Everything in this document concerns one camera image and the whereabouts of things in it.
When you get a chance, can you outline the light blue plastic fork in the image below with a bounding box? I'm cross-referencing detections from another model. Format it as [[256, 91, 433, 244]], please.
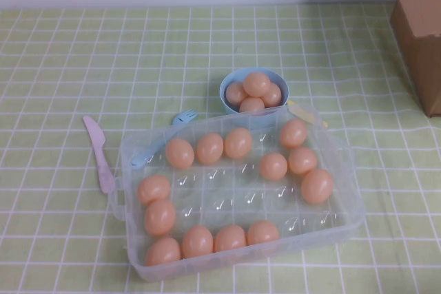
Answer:
[[130, 109, 198, 170]]

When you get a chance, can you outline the light blue bowl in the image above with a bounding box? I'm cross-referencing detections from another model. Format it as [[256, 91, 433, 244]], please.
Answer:
[[219, 69, 292, 129]]

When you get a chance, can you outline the green grid tablecloth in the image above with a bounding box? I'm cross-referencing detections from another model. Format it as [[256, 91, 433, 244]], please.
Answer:
[[0, 1, 441, 294]]

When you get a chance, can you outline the beige egg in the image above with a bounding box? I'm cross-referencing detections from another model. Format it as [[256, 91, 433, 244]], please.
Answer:
[[238, 96, 266, 114], [165, 138, 195, 169], [144, 236, 181, 267], [258, 151, 289, 182], [300, 169, 334, 204], [288, 147, 318, 176], [196, 132, 225, 166], [213, 224, 247, 253], [144, 199, 177, 238], [243, 72, 271, 98], [279, 118, 309, 149], [223, 127, 253, 160], [182, 224, 214, 260], [260, 82, 283, 108], [246, 220, 280, 246], [136, 174, 172, 205], [225, 81, 248, 108]]

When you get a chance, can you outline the transparent plastic egg box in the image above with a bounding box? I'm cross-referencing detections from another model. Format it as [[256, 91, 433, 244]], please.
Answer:
[[109, 104, 366, 277]]

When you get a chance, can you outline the brown cardboard box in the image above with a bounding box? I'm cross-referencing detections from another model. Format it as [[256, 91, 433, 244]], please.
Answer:
[[384, 0, 441, 118]]

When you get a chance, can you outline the yellow plastic utensil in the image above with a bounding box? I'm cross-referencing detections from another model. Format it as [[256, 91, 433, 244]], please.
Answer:
[[287, 99, 328, 126]]

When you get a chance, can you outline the pink plastic knife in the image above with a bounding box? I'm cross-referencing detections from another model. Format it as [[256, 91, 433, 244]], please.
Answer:
[[82, 116, 114, 194]]

